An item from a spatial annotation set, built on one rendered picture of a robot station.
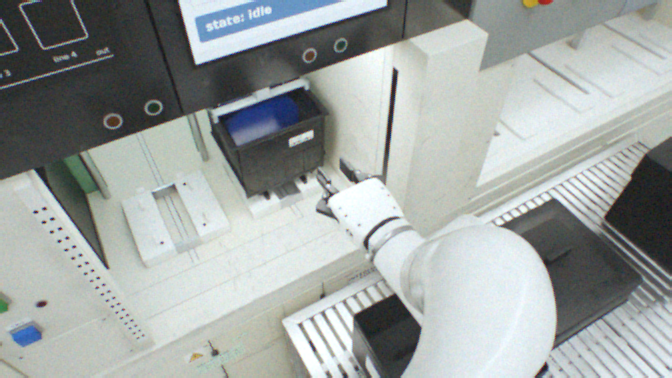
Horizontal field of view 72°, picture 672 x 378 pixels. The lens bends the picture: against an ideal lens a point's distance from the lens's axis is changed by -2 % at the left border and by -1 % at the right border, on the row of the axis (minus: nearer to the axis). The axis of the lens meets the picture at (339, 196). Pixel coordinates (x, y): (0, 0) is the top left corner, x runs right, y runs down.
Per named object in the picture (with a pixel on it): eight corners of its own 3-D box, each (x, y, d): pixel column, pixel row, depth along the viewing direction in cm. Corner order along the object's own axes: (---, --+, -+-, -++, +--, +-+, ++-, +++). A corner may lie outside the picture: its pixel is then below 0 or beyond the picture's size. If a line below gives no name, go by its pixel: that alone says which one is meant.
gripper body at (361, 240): (360, 265, 76) (325, 218, 82) (411, 238, 79) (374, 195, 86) (361, 239, 70) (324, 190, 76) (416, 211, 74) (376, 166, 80)
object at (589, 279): (540, 358, 106) (561, 334, 96) (459, 261, 122) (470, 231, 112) (629, 300, 115) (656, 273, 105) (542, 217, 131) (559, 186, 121)
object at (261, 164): (243, 211, 115) (221, 117, 90) (212, 156, 125) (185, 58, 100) (329, 173, 123) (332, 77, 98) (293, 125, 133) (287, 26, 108)
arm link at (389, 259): (418, 218, 70) (368, 254, 70) (477, 285, 63) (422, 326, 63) (425, 240, 77) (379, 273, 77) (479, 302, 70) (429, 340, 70)
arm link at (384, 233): (369, 275, 75) (359, 261, 77) (414, 251, 78) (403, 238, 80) (372, 246, 69) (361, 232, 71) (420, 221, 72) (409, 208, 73)
